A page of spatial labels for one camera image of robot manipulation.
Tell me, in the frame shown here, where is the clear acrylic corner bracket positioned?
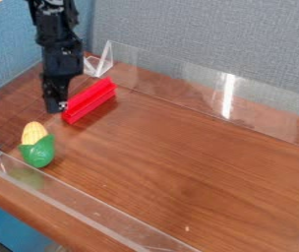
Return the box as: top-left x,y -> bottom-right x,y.
84,40 -> 114,78

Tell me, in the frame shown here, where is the yellow green toy corn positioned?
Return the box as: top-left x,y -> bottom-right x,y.
19,121 -> 55,168

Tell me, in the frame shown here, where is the red plastic block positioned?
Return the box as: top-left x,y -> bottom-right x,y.
62,78 -> 117,124

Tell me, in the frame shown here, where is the clear acrylic front wall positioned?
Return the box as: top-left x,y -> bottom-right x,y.
0,150 -> 201,252

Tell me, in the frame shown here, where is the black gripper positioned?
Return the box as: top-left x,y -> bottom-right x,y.
40,38 -> 84,113

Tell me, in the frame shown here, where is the clear acrylic wall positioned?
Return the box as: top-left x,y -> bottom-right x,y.
110,41 -> 299,146
0,150 -> 201,252

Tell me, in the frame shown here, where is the clear acrylic back wall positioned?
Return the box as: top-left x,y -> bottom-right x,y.
110,41 -> 299,146

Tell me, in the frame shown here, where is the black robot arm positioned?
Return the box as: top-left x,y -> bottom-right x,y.
27,0 -> 84,113

